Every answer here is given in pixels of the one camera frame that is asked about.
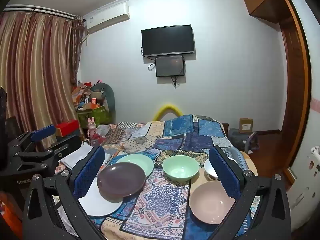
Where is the green plate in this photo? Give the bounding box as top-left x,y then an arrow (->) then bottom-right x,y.
116,154 -> 154,178

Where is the purple plate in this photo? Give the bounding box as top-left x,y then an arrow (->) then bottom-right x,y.
97,162 -> 146,202

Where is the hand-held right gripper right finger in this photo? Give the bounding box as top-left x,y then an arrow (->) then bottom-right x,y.
208,145 -> 292,240

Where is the wooden overhead cabinet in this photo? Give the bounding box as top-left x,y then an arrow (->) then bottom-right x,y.
241,0 -> 290,24

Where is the pile of cardboard packaging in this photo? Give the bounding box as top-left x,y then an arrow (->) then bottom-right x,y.
71,80 -> 109,110

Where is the green shopping bag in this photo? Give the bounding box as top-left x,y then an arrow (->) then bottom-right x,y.
77,105 -> 113,128

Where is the pink bunny toy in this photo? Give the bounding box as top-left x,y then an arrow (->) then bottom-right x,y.
86,117 -> 99,139

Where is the red box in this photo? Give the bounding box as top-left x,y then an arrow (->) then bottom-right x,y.
55,120 -> 80,137

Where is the person's left forearm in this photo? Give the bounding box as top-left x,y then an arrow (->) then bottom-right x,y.
0,191 -> 24,230

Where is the white folded cloth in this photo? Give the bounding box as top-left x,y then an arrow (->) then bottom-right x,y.
59,144 -> 112,170

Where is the grey rounded cushion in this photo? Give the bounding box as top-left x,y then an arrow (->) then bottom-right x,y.
91,82 -> 116,125

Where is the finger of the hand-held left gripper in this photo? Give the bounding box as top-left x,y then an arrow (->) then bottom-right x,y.
15,135 -> 82,167
9,124 -> 57,153

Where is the striped brown curtain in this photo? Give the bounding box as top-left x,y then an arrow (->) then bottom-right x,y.
0,11 -> 87,153

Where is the brown cardboard box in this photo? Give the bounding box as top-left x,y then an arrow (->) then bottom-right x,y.
239,118 -> 254,133

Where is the grey chair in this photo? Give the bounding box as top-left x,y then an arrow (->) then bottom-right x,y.
228,128 -> 259,154

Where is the wooden door frame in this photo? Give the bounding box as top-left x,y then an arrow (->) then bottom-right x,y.
277,0 -> 313,168

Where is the white curtain rail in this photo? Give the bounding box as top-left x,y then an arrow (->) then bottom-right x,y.
4,5 -> 77,19

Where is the white plate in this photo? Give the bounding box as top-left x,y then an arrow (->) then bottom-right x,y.
78,177 -> 124,217

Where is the green bowl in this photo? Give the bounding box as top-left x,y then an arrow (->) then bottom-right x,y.
162,155 -> 200,181

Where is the white air conditioner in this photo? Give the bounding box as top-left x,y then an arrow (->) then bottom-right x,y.
85,3 -> 130,34

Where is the black wall television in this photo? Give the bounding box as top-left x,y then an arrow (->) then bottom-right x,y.
141,24 -> 196,58

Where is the pink bowl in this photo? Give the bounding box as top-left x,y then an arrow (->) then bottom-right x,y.
189,181 -> 237,225

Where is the patchwork printed blanket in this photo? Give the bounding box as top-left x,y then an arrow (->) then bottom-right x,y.
54,114 -> 260,240

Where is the small black wall monitor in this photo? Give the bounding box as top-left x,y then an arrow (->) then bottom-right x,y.
155,55 -> 186,78

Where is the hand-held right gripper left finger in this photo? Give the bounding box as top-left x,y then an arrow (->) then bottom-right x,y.
22,145 -> 106,240

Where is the white bowl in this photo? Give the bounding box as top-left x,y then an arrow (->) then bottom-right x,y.
204,157 -> 237,182

